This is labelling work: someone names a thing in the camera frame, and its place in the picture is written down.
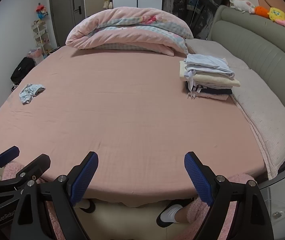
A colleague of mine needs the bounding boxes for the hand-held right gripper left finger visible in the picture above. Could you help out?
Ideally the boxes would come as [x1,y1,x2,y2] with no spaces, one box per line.
[11,151,99,240]

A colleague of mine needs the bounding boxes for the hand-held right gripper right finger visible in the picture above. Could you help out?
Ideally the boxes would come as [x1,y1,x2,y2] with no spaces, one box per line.
[184,151,275,240]

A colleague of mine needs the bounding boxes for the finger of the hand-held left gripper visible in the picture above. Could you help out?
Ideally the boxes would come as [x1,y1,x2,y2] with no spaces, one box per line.
[0,154,51,193]
[0,146,20,184]

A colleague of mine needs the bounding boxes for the light blue printed pants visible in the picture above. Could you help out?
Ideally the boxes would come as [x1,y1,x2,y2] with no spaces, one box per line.
[19,83,46,105]

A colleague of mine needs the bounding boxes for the person's right foot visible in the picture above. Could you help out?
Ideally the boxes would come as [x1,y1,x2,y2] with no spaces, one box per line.
[156,203,190,228]

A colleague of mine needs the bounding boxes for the white nightstand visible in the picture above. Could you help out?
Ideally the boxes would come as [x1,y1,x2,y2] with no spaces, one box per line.
[257,159,285,233]

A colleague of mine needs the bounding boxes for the pink folded garment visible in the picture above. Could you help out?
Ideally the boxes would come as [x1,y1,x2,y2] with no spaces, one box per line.
[191,90,229,101]

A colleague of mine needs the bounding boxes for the black backpack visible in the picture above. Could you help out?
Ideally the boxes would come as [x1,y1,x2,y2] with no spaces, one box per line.
[11,57,36,85]

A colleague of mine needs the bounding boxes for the dark folded garment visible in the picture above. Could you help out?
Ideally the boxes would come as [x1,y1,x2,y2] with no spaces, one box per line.
[187,81,233,96]

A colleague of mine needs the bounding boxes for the white ribbon-trimmed garment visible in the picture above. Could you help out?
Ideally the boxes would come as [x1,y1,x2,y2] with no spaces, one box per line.
[184,67,234,99]

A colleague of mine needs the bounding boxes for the pink bag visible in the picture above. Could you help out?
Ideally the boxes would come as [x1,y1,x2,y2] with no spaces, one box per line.
[27,49,43,59]

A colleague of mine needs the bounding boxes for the white shelf rack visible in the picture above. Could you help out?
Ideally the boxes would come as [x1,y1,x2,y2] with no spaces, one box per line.
[31,20,52,55]

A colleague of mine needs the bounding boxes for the red plush toy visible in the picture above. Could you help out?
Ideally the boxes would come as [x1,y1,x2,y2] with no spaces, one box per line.
[36,3,49,20]

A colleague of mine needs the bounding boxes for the grey-green sofa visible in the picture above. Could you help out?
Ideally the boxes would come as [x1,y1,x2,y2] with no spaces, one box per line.
[206,4,285,173]

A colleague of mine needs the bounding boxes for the grey door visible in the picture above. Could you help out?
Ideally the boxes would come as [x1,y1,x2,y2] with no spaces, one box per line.
[49,0,86,47]

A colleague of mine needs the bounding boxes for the pink folded quilt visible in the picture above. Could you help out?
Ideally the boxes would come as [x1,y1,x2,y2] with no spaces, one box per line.
[66,7,194,57]

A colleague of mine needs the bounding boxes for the beige cabinet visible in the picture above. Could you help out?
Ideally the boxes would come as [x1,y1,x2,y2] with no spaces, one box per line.
[84,0,113,19]

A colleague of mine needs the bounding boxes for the dark glass wardrobe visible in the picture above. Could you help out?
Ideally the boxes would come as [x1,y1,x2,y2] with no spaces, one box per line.
[162,0,230,40]

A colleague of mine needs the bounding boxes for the orange carrot plush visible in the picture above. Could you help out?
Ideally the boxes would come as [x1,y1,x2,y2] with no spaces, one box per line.
[254,6,271,18]

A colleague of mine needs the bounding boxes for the white rabbit plush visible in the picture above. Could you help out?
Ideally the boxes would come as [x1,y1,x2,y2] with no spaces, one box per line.
[229,0,255,14]

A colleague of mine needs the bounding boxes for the yellow sponge plush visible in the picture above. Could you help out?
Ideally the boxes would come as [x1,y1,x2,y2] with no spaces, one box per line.
[269,7,285,22]

